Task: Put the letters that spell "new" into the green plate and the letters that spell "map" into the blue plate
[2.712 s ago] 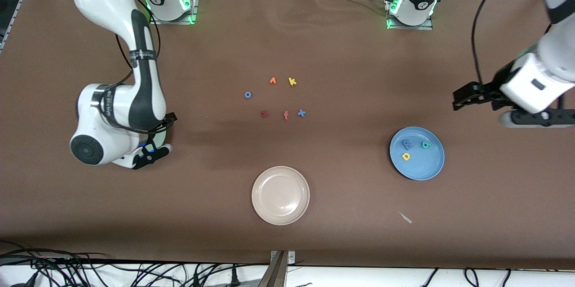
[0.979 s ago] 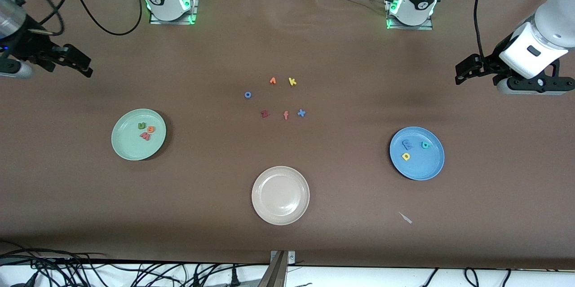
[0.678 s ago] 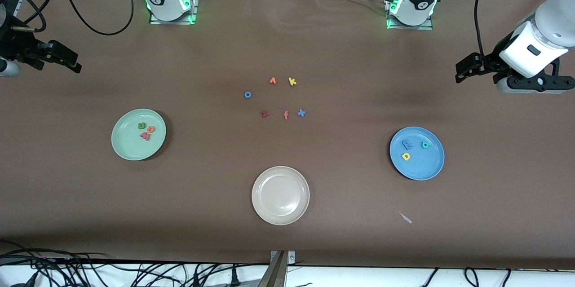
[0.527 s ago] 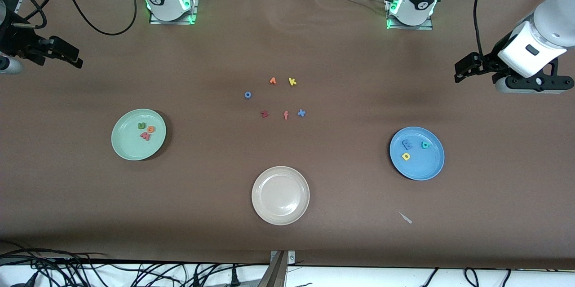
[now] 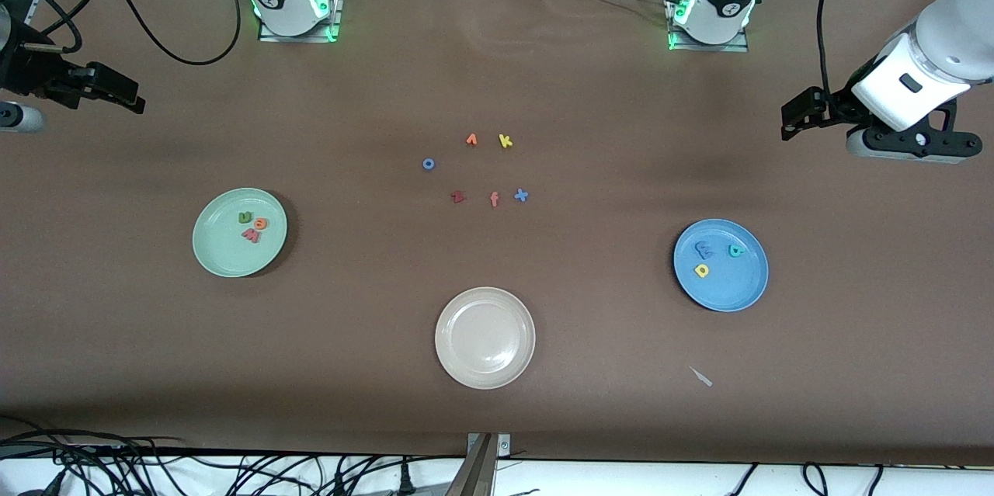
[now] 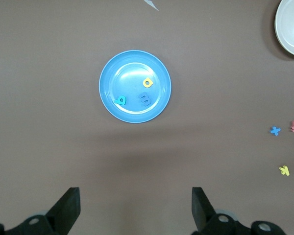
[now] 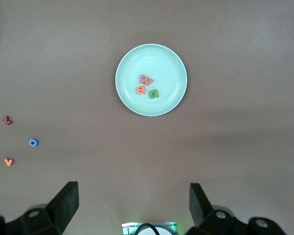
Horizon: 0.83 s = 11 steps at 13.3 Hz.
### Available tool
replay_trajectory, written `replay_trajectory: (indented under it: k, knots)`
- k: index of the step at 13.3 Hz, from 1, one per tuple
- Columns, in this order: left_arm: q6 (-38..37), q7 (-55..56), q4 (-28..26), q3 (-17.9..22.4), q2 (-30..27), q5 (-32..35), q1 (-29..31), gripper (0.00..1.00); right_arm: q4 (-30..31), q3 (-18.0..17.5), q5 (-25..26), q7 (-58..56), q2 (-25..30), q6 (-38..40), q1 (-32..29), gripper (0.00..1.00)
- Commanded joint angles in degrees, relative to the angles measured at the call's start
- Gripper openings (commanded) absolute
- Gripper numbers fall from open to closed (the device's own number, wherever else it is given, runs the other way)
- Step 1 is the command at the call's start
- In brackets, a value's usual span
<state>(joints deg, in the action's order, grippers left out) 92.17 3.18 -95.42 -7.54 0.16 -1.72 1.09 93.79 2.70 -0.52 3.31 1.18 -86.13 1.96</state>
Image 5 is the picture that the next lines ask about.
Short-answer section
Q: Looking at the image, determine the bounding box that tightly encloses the blue plate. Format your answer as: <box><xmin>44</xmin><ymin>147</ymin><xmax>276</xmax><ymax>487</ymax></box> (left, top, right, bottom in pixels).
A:
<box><xmin>673</xmin><ymin>218</ymin><xmax>770</xmax><ymax>313</ymax></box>

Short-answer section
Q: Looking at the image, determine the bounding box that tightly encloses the green plate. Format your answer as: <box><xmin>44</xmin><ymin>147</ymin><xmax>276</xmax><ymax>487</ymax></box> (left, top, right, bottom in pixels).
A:
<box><xmin>192</xmin><ymin>187</ymin><xmax>289</xmax><ymax>279</ymax></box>

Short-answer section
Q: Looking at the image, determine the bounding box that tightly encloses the brown table cover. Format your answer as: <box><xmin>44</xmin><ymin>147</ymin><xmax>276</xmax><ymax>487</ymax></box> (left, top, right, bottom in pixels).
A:
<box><xmin>0</xmin><ymin>0</ymin><xmax>994</xmax><ymax>466</ymax></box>

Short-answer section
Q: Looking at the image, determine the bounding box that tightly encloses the beige plate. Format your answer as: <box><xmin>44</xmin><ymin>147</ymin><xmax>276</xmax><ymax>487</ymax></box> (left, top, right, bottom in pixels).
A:
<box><xmin>434</xmin><ymin>286</ymin><xmax>537</xmax><ymax>390</ymax></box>

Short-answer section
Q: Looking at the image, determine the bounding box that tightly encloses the grey slanted bar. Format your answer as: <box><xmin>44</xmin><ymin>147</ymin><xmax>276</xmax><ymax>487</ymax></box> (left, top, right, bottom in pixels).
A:
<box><xmin>444</xmin><ymin>434</ymin><xmax>498</xmax><ymax>496</ymax></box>

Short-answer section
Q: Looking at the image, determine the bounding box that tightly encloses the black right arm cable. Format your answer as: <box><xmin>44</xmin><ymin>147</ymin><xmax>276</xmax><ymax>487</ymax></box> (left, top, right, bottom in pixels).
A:
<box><xmin>97</xmin><ymin>0</ymin><xmax>242</xmax><ymax>66</ymax></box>

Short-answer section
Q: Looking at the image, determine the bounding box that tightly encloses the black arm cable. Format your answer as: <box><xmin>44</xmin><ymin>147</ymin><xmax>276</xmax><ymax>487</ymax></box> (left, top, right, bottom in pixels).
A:
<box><xmin>815</xmin><ymin>0</ymin><xmax>855</xmax><ymax>93</ymax></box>
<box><xmin>97</xmin><ymin>0</ymin><xmax>242</xmax><ymax>66</ymax></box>

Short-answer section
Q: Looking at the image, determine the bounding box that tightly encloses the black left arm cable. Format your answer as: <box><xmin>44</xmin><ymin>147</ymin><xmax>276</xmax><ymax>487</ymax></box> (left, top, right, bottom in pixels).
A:
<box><xmin>815</xmin><ymin>0</ymin><xmax>855</xmax><ymax>93</ymax></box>

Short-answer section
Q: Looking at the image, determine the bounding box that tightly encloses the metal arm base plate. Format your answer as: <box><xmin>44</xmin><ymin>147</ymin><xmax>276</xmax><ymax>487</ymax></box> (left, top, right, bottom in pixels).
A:
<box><xmin>256</xmin><ymin>0</ymin><xmax>344</xmax><ymax>43</ymax></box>
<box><xmin>666</xmin><ymin>0</ymin><xmax>750</xmax><ymax>54</ymax></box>

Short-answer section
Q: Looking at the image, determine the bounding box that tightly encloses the small metal table bracket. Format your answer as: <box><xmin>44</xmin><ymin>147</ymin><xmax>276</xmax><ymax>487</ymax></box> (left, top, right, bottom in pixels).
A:
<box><xmin>466</xmin><ymin>432</ymin><xmax>512</xmax><ymax>460</ymax></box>

